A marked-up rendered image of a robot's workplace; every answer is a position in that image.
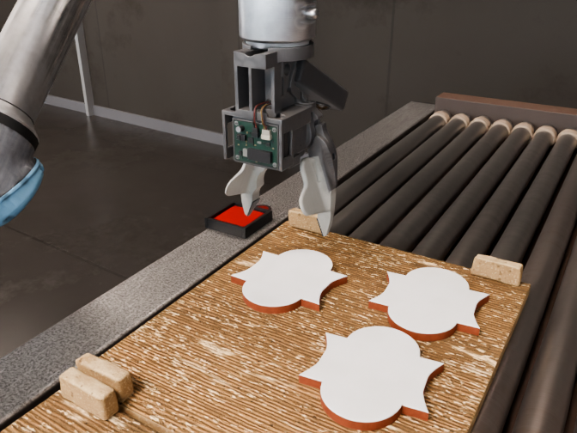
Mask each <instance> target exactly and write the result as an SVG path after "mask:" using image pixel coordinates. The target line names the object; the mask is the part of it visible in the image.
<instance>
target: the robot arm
mask: <svg viewBox="0 0 577 433"><path fill-rule="evenodd" d="M91 1H92V0H17V2H16V4H15V7H14V8H13V9H12V11H11V13H10V15H9V18H8V20H7V21H6V23H5V25H4V26H3V29H2V31H1V33H0V227H2V226H3V225H5V224H6V223H8V222H10V221H11V220H12V219H13V218H14V217H16V216H17V215H18V214H19V213H20V212H21V211H22V210H23V209H24V208H25V207H26V206H27V205H28V203H29V202H30V201H31V199H32V198H33V196H34V195H35V193H36V192H37V191H38V189H39V186H40V184H41V181H42V180H43V176H44V173H43V172H44V167H43V164H42V163H41V162H39V159H37V158H35V157H33V155H34V152H35V150H36V149H37V147H38V145H39V137H38V135H37V133H36V131H35V129H34V128H33V125H34V123H35V121H36V119H37V118H38V116H39V112H40V110H41V108H42V107H43V105H44V103H45V101H46V97H47V96H48V94H49V92H50V90H51V87H52V84H53V83H54V81H55V79H56V77H57V75H58V72H59V70H60V68H61V66H62V63H63V61H64V59H65V57H66V55H67V53H68V50H69V49H70V46H71V44H72V42H73V39H74V38H75V36H76V33H77V31H78V29H79V27H80V25H81V23H82V20H83V18H84V16H85V14H86V12H87V10H88V7H89V5H90V3H91ZM238 2H239V30H240V37H241V38H242V39H243V40H244V41H243V42H242V49H241V50H238V51H234V86H235V106H232V107H229V108H226V109H223V110H222V129H223V148H224V159H226V160H227V159H228V158H230V157H232V156H233V157H234V160H235V161H236V162H241V163H243V166H242V168H241V170H240V171H239V172H238V173H237V174H236V175H235V176H234V177H233V178H232V179H231V180H230V181H229V182H228V184H227V186H226V189H225V193H226V195H227V196H233V195H238V194H241V202H242V205H243V209H244V212H245V215H246V216H250V215H251V213H252V211H253V210H254V208H255V206H256V205H257V203H258V201H259V200H260V197H259V191H260V188H261V186H262V185H263V184H264V173H265V171H266V170H267V169H272V170H276V171H281V172H282V171H283V170H285V169H287V168H289V169H291V168H292V167H294V166H296V165H298V164H299V163H300V170H301V176H302V179H303V183H304V186H303V189H302V192H301V195H300V198H299V204H300V208H301V211H302V213H303V214H304V215H305V216H311V215H315V214H318V218H317V221H318V224H319V228H320V231H321V234H322V236H327V235H328V234H329V231H330V228H331V224H332V220H333V216H334V210H335V203H336V187H337V151H336V147H335V144H334V143H333V141H332V139H331V136H330V134H329V132H328V131H327V127H326V122H322V123H321V122H320V118H321V117H323V114H322V113H321V112H320V111H319V110H328V109H335V110H340V111H342V110H343V109H344V108H345V104H346V100H347V98H348V94H349V93H348V91H347V90H346V89H345V88H343V87H342V86H341V85H339V84H338V83H337V82H335V81H334V80H332V79H331V78H330V77H328V76H327V75H326V74H325V73H324V72H322V71H321V70H319V69H318V68H317V67H315V66H314V65H313V64H311V63H310V62H308V61H307V59H309V58H312V57H313V44H314V42H313V41H312V39H313V38H314V37H315V30H316V19H317V18H318V16H319V12H318V10H317V9H316V0H238ZM232 121H233V145H231V146H228V126H227V123H229V122H232ZM308 147H310V148H309V149H308V157H304V158H302V159H301V162H300V157H301V156H303V155H304V153H305V152H306V149H307V148H308Z"/></svg>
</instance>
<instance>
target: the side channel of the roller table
mask: <svg viewBox="0 0 577 433"><path fill-rule="evenodd" d="M441 110H446V111H448V112H449V113H450V114H451V115H452V117H453V116H455V115H456V114H460V113H467V114H469V115H470V117H471V121H472V120H473V119H475V118H477V117H480V116H487V117H489V118H490V119H491V122H492V124H494V122H496V121H497V120H499V119H509V120H510V121H511V122H512V124H513V128H514V127H515V126H516V125H517V124H519V123H521V122H525V121H526V122H530V123H531V124H533V126H534V129H535V131H536V130H537V129H538V128H539V127H541V126H543V125H553V126H554V127H555V128H556V131H557V136H558V135H559V133H560V132H561V131H564V130H565V129H567V128H574V129H576V130H577V109H575V108H568V107H555V106H548V105H541V104H534V103H527V102H520V101H507V100H500V99H493V98H486V97H479V96H472V95H459V94H452V93H442V94H440V95H438V96H437V97H436V99H435V108H434V112H435V113H436V112H439V111H441ZM535 131H534V133H535Z"/></svg>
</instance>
